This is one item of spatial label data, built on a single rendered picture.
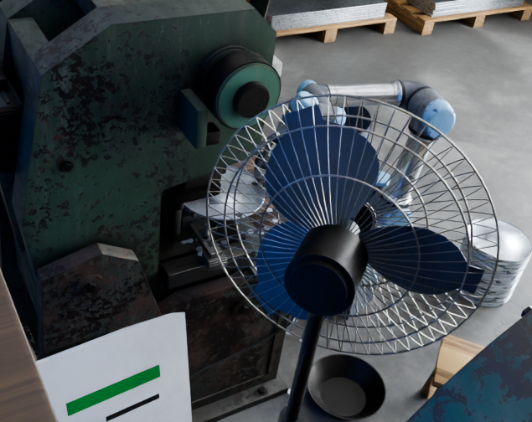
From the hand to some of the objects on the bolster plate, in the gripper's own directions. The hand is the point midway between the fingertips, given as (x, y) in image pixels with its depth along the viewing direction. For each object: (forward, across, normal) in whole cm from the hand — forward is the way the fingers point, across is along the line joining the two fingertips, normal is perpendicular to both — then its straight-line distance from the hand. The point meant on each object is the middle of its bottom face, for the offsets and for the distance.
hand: (258, 180), depth 233 cm
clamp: (+11, +5, +30) cm, 33 cm away
